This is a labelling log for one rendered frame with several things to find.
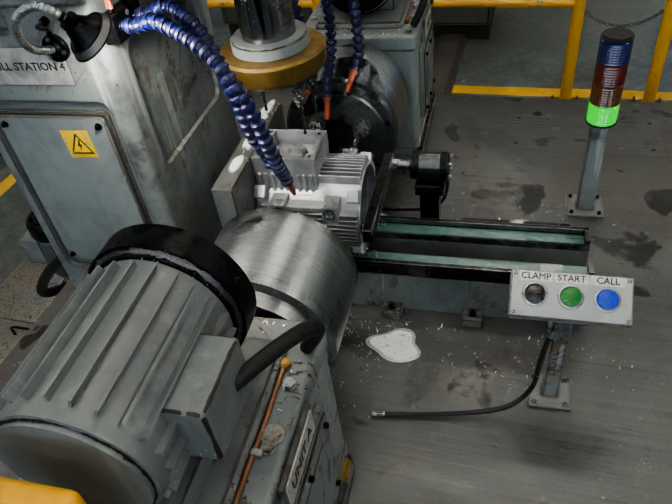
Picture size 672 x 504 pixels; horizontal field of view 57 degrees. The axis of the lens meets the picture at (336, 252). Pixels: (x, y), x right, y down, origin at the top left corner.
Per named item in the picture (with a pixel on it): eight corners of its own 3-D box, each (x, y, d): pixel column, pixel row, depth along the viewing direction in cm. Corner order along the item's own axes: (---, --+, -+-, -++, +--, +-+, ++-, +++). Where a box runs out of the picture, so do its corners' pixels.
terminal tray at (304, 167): (257, 190, 118) (249, 158, 113) (273, 158, 126) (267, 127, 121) (318, 193, 115) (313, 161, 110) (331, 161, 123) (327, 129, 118)
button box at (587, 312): (507, 317, 97) (508, 315, 92) (510, 272, 98) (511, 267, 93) (625, 329, 93) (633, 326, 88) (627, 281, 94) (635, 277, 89)
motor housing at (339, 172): (265, 264, 125) (246, 188, 113) (291, 206, 139) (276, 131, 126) (363, 272, 121) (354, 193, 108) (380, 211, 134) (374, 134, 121)
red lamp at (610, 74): (593, 88, 123) (597, 66, 120) (591, 73, 128) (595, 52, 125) (626, 88, 122) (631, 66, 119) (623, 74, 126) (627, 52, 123)
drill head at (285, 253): (162, 463, 95) (104, 361, 78) (241, 292, 121) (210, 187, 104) (320, 490, 89) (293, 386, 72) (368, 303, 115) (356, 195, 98)
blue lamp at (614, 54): (597, 66, 120) (601, 44, 117) (595, 52, 125) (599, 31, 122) (631, 66, 119) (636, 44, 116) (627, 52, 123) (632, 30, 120)
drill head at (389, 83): (285, 198, 142) (265, 99, 125) (327, 107, 171) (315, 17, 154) (394, 204, 136) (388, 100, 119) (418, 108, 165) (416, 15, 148)
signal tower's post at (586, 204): (566, 216, 144) (597, 42, 116) (565, 195, 150) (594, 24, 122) (603, 218, 142) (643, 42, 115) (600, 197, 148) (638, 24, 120)
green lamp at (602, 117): (586, 127, 129) (590, 108, 126) (584, 112, 134) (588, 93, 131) (617, 128, 128) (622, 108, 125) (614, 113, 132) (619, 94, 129)
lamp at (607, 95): (590, 108, 126) (593, 88, 123) (588, 93, 131) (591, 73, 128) (622, 108, 125) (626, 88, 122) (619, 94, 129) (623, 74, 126)
